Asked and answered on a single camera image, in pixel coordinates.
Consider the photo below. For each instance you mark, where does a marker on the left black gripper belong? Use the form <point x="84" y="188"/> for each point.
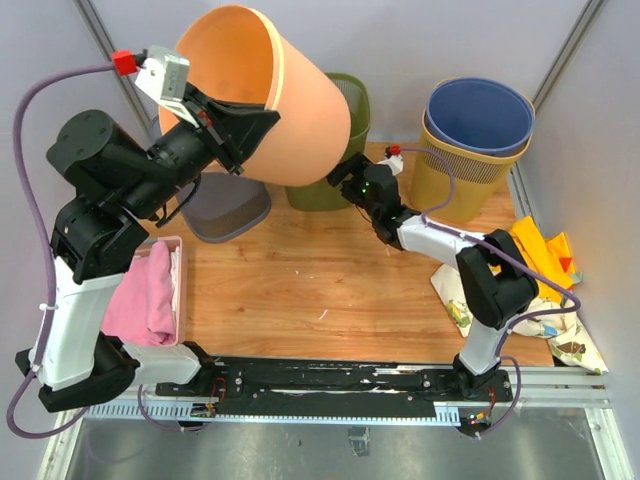
<point x="245" y="128"/>

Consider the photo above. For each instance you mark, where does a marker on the pink towel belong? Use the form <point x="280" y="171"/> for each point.
<point x="140" y="310"/>

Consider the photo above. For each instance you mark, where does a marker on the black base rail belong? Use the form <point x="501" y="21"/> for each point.
<point x="230" y="378"/>

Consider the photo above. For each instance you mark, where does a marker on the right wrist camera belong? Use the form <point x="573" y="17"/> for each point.
<point x="395" y="163"/>

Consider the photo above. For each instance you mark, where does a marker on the white cartoon print cloth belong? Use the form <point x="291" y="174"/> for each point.
<point x="568" y="339"/>

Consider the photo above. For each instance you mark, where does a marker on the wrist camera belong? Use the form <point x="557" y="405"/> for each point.
<point x="163" y="78"/>
<point x="395" y="163"/>

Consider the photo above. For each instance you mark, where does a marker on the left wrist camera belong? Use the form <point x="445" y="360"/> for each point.
<point x="163" y="78"/>

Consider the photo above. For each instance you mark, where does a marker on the pink plastic basket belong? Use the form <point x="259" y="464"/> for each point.
<point x="179" y="269"/>

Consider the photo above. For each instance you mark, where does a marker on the blue plastic bucket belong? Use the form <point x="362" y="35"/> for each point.
<point x="480" y="115"/>

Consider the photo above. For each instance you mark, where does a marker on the white cable duct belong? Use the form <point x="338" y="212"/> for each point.
<point x="345" y="411"/>

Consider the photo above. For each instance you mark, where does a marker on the peach plastic bucket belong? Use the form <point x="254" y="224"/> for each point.
<point x="236" y="54"/>

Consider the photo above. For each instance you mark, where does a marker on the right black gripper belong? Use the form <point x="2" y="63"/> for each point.
<point x="355" y="165"/>

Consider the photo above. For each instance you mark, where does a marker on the yellow mesh waste bin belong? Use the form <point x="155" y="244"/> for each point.
<point x="455" y="183"/>

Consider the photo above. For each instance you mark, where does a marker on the grey mesh waste bin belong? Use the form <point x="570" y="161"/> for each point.
<point x="222" y="206"/>

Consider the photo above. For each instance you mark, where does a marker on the yellow cloth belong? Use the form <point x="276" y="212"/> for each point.
<point x="550" y="257"/>

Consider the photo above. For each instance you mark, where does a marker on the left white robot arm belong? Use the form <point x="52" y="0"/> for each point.
<point x="120" y="185"/>

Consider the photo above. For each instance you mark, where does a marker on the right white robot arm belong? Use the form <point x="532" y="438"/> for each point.
<point x="495" y="285"/>

